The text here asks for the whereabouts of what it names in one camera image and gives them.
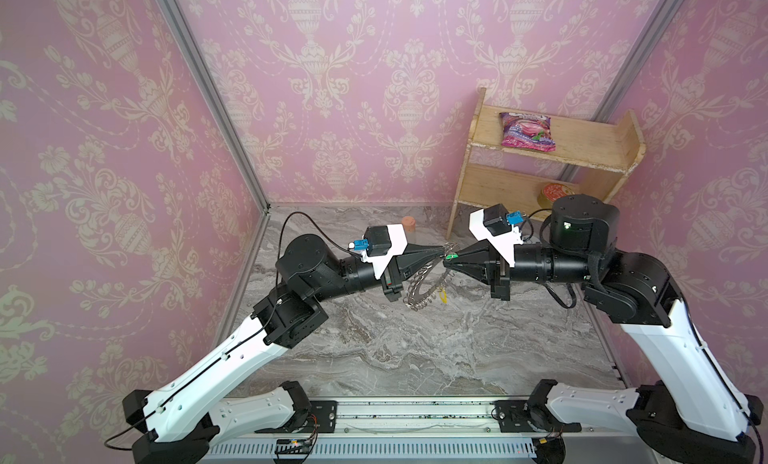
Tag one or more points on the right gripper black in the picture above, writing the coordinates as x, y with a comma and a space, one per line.
500, 272

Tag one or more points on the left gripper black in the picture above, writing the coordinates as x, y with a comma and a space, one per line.
414, 256

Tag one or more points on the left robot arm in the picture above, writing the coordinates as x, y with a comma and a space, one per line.
181, 421

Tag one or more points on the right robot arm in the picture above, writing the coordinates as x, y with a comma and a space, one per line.
694, 413

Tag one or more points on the orange cap clear bottle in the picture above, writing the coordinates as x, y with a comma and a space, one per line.
409, 224

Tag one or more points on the red lid gold tin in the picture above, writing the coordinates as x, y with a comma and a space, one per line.
550, 193

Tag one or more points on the pink snack bag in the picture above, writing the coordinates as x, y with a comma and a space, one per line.
527, 132

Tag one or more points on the wooden two-tier shelf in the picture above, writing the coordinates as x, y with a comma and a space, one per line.
607, 154

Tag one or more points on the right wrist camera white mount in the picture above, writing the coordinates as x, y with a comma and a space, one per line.
497, 229

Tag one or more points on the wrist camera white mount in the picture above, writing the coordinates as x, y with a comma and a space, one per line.
497, 229
379, 245

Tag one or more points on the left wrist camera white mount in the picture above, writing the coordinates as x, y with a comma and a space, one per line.
379, 245

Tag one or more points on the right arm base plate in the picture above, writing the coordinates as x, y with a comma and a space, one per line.
512, 416

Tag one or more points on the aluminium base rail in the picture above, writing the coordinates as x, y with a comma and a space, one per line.
410, 430

